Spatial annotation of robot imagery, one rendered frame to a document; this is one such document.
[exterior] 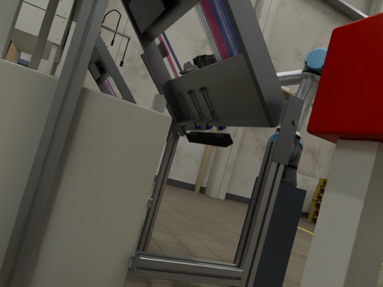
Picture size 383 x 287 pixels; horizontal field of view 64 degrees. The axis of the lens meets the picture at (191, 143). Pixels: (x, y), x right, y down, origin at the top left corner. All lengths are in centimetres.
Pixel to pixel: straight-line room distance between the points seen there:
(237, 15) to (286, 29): 632
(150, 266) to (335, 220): 40
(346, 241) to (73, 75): 51
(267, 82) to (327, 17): 716
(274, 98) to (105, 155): 44
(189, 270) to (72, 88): 45
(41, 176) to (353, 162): 50
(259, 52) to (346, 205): 49
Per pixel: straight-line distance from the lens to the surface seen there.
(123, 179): 66
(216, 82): 104
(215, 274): 76
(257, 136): 642
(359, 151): 43
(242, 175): 629
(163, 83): 140
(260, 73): 80
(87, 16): 63
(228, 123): 100
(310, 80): 151
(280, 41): 695
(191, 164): 573
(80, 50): 62
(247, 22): 80
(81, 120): 64
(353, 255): 42
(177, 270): 73
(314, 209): 676
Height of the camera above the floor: 54
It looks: 3 degrees up
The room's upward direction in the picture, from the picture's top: 16 degrees clockwise
